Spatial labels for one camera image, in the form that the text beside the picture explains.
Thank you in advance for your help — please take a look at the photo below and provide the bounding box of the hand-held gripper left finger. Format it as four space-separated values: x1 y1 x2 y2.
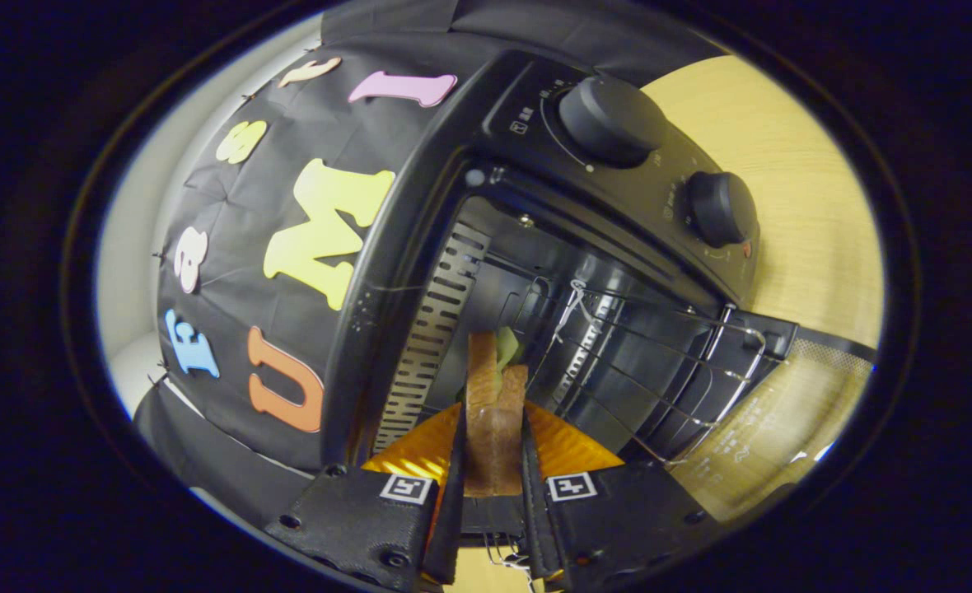
264 404 466 592

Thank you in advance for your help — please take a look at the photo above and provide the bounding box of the metal wire oven rack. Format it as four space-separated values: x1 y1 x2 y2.
527 280 787 466

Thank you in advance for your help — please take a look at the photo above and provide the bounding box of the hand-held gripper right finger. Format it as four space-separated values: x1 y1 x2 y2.
521 401 726 590

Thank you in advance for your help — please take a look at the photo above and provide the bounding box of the toasted sandwich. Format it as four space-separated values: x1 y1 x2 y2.
463 328 530 497

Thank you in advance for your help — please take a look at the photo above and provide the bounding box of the black toaster oven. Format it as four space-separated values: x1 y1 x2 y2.
321 49 878 528

